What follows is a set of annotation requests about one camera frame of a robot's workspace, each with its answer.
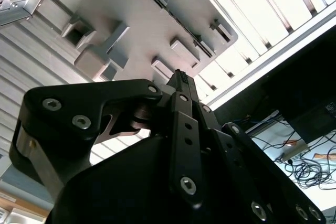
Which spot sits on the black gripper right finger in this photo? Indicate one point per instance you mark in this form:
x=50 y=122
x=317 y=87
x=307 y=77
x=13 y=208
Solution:
x=262 y=182

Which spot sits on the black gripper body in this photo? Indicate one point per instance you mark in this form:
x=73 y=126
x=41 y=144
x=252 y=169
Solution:
x=118 y=187

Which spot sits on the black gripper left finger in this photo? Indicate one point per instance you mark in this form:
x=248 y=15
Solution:
x=65 y=98

